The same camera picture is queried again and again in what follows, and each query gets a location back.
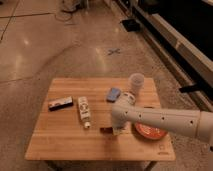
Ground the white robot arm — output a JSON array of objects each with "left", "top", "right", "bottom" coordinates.
[{"left": 111, "top": 93, "right": 213, "bottom": 146}]

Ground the blue sponge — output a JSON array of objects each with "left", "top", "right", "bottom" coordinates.
[{"left": 106, "top": 88, "right": 121, "bottom": 102}]

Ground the white tube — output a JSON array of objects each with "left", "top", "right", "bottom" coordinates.
[{"left": 78, "top": 96, "right": 91, "bottom": 129}]

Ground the dark rectangular bar box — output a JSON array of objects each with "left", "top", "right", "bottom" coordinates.
[{"left": 48, "top": 96, "right": 73, "bottom": 111}]

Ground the wooden table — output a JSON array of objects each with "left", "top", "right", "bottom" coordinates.
[{"left": 25, "top": 78, "right": 175, "bottom": 161}]

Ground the orange patterned bowl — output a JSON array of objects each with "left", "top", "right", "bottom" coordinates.
[{"left": 134, "top": 123, "right": 167, "bottom": 140}]

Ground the black floor plate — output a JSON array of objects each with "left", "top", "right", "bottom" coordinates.
[{"left": 121, "top": 19, "right": 140, "bottom": 32}]

